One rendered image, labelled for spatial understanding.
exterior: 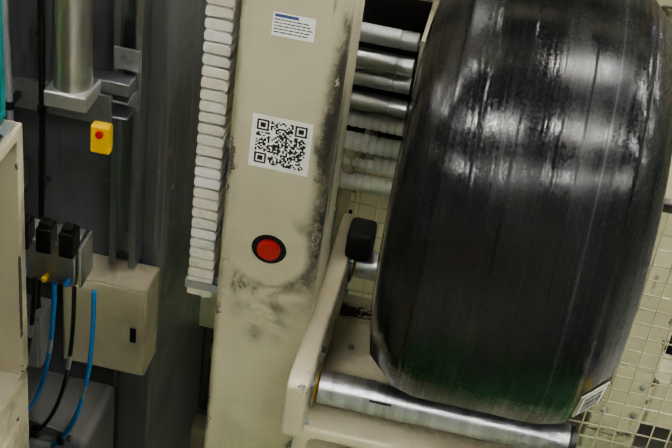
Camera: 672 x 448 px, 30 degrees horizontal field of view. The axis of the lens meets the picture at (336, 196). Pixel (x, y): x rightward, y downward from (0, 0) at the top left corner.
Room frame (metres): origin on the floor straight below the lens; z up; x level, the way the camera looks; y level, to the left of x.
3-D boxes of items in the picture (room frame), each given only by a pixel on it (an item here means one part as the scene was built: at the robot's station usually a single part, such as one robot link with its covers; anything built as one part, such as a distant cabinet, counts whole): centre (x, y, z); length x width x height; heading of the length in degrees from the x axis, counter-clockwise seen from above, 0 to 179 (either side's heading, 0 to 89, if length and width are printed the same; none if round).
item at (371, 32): (1.75, -0.01, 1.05); 0.20 x 0.15 x 0.30; 84
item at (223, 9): (1.33, 0.16, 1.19); 0.05 x 0.04 x 0.48; 174
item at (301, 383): (1.37, -0.01, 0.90); 0.40 x 0.03 x 0.10; 174
